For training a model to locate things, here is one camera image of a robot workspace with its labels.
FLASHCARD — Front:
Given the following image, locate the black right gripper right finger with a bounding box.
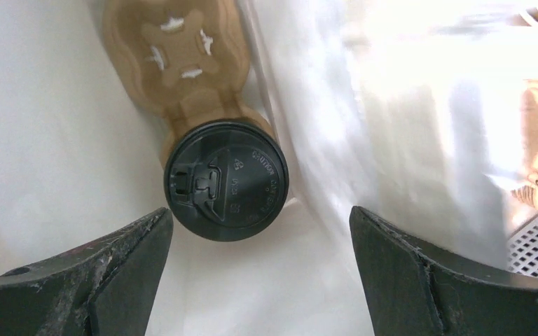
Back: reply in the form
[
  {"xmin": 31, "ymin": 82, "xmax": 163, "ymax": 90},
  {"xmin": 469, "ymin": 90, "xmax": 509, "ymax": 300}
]
[{"xmin": 349, "ymin": 206, "xmax": 538, "ymax": 335}]

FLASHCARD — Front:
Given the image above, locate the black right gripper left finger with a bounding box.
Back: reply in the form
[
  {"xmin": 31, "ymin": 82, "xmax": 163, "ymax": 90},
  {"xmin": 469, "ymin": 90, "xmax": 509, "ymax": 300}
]
[{"xmin": 0, "ymin": 208, "xmax": 173, "ymax": 335}]

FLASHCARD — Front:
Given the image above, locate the black coffee cup lid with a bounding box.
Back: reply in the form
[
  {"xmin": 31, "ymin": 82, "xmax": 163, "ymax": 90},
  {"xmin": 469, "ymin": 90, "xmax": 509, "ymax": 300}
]
[{"xmin": 163, "ymin": 120, "xmax": 289, "ymax": 242}]

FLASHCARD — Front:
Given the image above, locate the light blue paper bag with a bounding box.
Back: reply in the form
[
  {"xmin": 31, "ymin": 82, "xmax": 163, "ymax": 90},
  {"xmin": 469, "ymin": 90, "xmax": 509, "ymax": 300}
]
[{"xmin": 0, "ymin": 1, "xmax": 538, "ymax": 335}]

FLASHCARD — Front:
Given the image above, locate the brown cardboard cup carrier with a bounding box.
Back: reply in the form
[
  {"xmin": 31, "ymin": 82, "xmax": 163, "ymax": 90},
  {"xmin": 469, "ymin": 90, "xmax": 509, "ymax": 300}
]
[{"xmin": 102, "ymin": 0, "xmax": 273, "ymax": 164}]

